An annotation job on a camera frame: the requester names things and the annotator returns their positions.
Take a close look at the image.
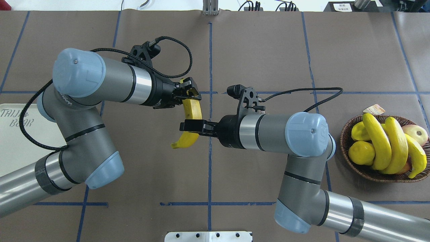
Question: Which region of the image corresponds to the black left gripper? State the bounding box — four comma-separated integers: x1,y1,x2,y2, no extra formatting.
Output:
148,77,202,109

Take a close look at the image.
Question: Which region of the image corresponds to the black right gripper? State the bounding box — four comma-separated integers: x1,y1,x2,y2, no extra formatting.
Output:
179,115,243,149

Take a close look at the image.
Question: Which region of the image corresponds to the yellow banana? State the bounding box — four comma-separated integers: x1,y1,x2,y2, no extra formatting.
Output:
405,134,427,179
171,84,202,149
381,116,408,174
362,113,392,170

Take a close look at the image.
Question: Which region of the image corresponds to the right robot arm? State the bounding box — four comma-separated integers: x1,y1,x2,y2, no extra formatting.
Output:
180,112,430,242

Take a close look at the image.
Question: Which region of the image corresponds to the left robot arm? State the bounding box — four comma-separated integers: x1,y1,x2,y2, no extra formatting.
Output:
1,45,201,217

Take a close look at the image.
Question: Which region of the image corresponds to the brown wicker basket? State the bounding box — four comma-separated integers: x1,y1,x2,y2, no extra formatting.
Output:
340,113,429,183

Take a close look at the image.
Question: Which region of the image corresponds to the yellow star fruit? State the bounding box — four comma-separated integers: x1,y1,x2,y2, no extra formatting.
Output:
351,121,371,142

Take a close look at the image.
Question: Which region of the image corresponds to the yellow lemon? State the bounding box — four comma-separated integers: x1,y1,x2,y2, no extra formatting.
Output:
348,141,375,166

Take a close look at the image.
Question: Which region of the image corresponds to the white bear tray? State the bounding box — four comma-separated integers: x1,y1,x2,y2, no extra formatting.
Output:
0,103,66,176

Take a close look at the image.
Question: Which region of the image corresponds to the paper price tag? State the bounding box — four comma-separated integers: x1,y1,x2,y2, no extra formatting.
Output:
363,104,386,115

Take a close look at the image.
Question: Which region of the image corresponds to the pink white peach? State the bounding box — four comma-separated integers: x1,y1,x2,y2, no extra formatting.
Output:
402,124,428,147

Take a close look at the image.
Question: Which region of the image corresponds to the black left camera cable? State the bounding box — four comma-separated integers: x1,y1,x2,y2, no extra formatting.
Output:
19,36,193,151

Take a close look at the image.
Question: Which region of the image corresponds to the black camera cable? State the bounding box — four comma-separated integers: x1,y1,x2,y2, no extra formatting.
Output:
19,36,193,151
260,87,343,113

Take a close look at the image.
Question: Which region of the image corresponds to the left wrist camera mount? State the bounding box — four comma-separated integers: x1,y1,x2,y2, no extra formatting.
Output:
121,41,161,69

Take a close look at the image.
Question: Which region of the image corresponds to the black right camera cable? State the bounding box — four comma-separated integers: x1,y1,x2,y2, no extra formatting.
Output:
260,87,343,113

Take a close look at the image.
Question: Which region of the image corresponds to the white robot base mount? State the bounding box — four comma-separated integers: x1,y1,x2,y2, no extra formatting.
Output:
164,231,253,242

